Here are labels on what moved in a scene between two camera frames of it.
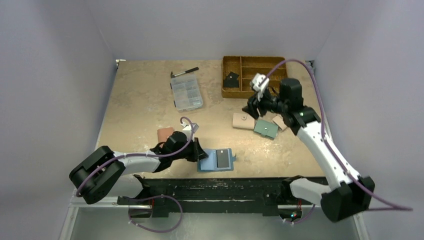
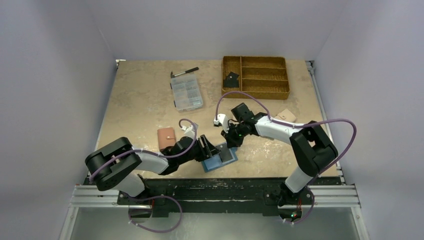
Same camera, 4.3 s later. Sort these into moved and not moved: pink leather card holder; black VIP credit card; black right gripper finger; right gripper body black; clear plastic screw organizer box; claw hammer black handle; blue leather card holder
Moved: blue leather card holder; right gripper body black; black right gripper finger
Not moved: black VIP credit card; pink leather card holder; claw hammer black handle; clear plastic screw organizer box
